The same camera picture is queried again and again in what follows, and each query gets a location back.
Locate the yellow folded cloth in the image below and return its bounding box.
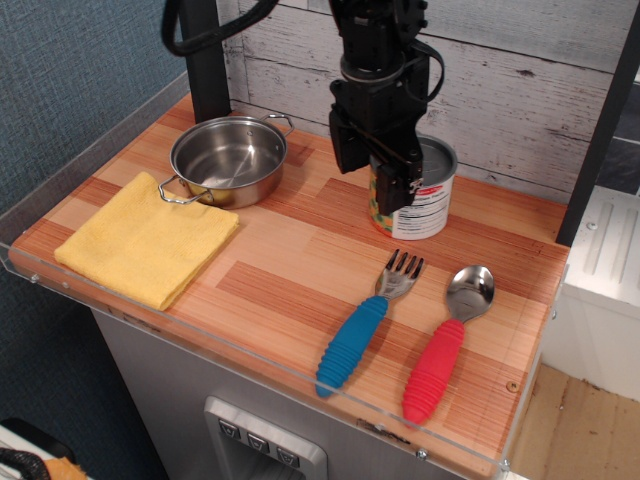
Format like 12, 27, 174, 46
54, 172, 239, 311

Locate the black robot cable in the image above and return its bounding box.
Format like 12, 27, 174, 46
160, 0, 281, 57

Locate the red handled spoon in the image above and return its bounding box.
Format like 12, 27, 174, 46
402, 265, 495, 425

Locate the dark left frame post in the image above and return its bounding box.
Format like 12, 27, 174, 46
179, 0, 231, 123

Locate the dark frame post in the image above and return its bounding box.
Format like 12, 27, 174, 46
179, 0, 231, 123
556, 2, 639, 247

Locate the silver dispenser button panel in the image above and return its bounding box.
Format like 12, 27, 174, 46
204, 396, 328, 479

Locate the dark right frame post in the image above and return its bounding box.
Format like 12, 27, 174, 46
556, 2, 639, 247

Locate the orange yellow object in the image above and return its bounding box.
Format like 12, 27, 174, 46
44, 457, 88, 480

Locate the white black device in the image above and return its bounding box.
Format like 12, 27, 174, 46
1, 418, 76, 463

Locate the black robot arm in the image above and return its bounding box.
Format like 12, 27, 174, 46
329, 1, 430, 215

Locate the blue handled fork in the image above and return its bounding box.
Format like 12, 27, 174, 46
315, 249, 425, 398

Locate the white plastic unit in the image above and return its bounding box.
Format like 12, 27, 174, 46
541, 186, 639, 400

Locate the grey toy fridge cabinet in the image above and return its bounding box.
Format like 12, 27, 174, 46
92, 307, 481, 480

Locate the toy food can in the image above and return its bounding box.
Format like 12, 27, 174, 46
369, 136, 457, 241

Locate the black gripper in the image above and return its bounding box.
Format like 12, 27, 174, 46
329, 52, 430, 214

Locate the small steel pot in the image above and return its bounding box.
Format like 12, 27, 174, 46
158, 113, 295, 209

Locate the clear acrylic table guard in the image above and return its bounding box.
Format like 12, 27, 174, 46
1, 77, 568, 479

